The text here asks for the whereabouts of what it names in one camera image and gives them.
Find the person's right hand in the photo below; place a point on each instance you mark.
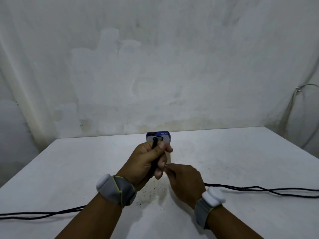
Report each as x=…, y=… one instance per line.
x=187, y=182

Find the person's left hand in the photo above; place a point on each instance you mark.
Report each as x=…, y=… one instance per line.
x=139, y=161

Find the person's right fingers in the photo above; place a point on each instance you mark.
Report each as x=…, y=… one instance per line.
x=172, y=170

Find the person's left thumb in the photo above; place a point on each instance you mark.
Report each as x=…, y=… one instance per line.
x=165, y=147

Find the black slim tool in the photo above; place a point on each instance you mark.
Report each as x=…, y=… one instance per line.
x=155, y=144

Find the person's left forearm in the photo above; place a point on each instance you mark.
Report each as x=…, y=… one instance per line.
x=94, y=219

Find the person's right forearm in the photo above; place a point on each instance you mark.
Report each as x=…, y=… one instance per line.
x=231, y=225

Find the blue and white box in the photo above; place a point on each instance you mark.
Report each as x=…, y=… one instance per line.
x=164, y=135

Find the grey wristband with white tracker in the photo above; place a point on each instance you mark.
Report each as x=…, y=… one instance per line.
x=117, y=190
x=208, y=204

